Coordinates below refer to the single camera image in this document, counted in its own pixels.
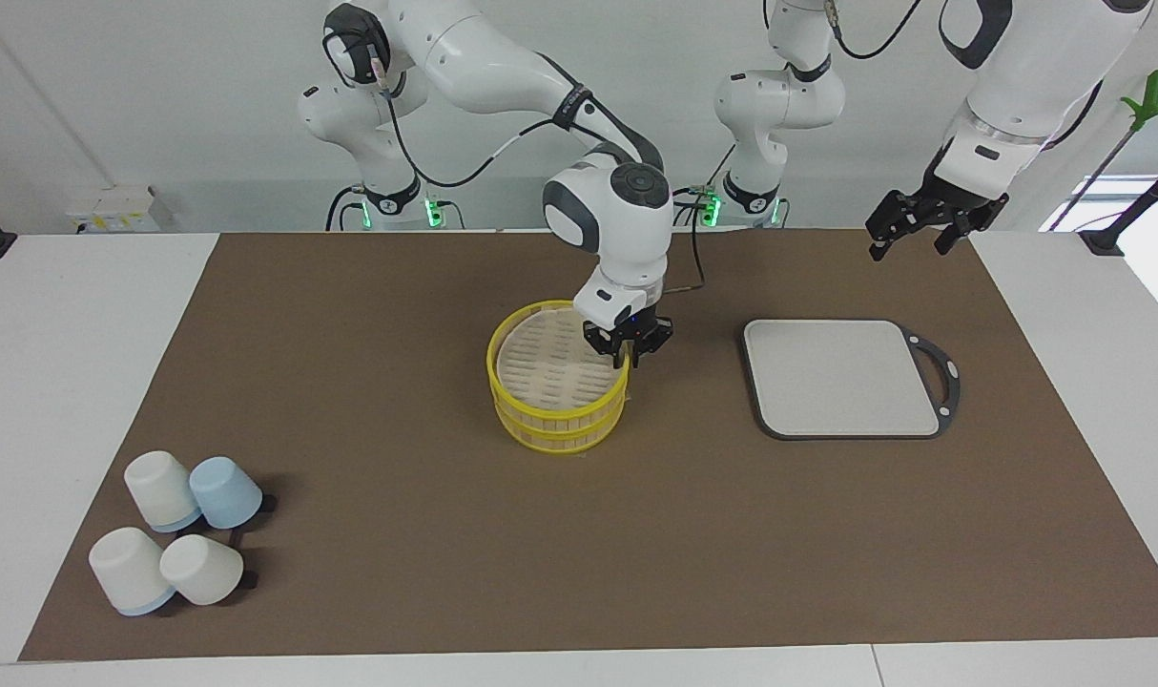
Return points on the yellow bamboo steamer lid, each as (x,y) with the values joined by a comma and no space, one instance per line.
(541,367)

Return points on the white cup blue rim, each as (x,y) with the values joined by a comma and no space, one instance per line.
(159,487)
(126,568)

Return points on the white Franka right arm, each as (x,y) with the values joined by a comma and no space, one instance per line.
(503,67)

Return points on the plain white cup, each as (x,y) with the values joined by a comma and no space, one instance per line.
(202,570)

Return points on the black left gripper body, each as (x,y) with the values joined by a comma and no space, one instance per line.
(932,205)

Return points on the white wall socket box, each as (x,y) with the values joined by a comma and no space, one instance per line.
(112,205)

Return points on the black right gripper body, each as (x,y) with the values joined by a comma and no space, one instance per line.
(636,334)

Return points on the light blue cup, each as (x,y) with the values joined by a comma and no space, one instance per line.
(226,491)

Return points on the white Franka left arm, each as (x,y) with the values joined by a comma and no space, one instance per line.
(1037,57)

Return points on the green tipped pole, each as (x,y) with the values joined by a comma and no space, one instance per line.
(1149,95)

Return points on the brown table mat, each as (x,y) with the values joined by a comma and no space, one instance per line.
(398,534)

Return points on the yellow bamboo steamer basket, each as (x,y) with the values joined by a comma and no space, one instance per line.
(560,439)

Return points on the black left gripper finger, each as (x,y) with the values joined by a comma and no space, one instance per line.
(879,246)
(946,240)

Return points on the grey cutting board black rim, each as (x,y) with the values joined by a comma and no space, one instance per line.
(827,382)

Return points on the black clamp stand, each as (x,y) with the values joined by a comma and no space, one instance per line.
(1102,240)

